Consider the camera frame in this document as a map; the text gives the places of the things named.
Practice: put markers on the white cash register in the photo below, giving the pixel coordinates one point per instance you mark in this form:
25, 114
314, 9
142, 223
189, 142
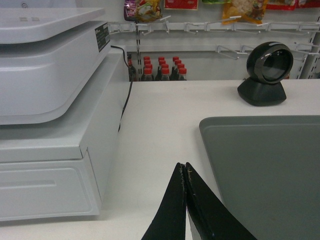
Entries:
49, 49

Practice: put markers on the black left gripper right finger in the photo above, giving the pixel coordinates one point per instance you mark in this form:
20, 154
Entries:
211, 218

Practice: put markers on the white cash drawer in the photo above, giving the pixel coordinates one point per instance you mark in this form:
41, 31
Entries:
60, 168

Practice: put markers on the black round barcode scanner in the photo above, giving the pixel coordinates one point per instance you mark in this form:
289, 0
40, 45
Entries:
267, 65

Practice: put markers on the grey rectangular serving tray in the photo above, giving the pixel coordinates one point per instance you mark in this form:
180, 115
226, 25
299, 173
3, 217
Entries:
267, 169

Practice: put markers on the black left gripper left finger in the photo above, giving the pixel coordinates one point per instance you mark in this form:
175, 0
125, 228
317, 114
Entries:
169, 222

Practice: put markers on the purple snack bag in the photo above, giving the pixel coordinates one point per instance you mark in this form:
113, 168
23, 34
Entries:
142, 11

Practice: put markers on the orange snack bag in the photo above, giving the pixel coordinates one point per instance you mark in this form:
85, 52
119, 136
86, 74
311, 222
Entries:
251, 11

